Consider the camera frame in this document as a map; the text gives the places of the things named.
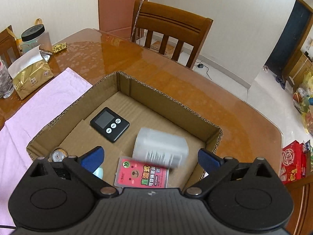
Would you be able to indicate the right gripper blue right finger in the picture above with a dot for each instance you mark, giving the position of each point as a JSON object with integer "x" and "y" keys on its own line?
{"x": 218, "y": 169}

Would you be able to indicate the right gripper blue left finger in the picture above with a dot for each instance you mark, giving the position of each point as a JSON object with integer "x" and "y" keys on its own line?
{"x": 83, "y": 167}

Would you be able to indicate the teal oval case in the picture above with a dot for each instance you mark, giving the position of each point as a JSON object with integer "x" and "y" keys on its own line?
{"x": 99, "y": 172}

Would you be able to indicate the pink refill card case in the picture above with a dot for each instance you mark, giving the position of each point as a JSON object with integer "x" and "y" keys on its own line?
{"x": 132, "y": 173}

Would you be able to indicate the black digital timer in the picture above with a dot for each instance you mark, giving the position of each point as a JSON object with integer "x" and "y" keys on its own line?
{"x": 109, "y": 124}

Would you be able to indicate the white translucent plastic bottle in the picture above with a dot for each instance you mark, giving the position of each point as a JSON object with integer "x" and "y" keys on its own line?
{"x": 160, "y": 148}

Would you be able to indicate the pink tablecloth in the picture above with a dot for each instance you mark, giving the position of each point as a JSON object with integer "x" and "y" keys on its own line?
{"x": 23, "y": 126}

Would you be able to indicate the red gift box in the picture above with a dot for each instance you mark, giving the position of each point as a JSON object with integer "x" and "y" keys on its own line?
{"x": 294, "y": 162}

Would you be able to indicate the cardboard box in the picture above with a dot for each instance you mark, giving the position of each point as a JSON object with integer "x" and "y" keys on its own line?
{"x": 142, "y": 106}

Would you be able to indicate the wooden chair right side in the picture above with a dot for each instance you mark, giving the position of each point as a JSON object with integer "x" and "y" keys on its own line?
{"x": 301, "y": 221}

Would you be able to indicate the wooden chair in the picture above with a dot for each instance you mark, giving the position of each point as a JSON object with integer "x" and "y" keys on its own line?
{"x": 301, "y": 221}
{"x": 184, "y": 26}

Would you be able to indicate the clear water bottle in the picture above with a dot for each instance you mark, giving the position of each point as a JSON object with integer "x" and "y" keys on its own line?
{"x": 6, "y": 84}

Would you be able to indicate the gold tissue pack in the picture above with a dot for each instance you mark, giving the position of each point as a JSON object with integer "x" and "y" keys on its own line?
{"x": 30, "y": 71}

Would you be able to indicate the wooden cabinet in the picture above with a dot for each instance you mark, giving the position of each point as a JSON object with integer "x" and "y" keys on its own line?
{"x": 296, "y": 69}

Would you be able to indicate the black lid plastic jar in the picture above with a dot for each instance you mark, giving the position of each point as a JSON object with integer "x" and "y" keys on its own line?
{"x": 36, "y": 36}

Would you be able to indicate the wooden chair far side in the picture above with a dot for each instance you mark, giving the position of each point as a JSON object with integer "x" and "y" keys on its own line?
{"x": 184, "y": 26}

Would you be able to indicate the brown wooden door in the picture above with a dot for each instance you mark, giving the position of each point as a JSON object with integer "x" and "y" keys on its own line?
{"x": 115, "y": 17}

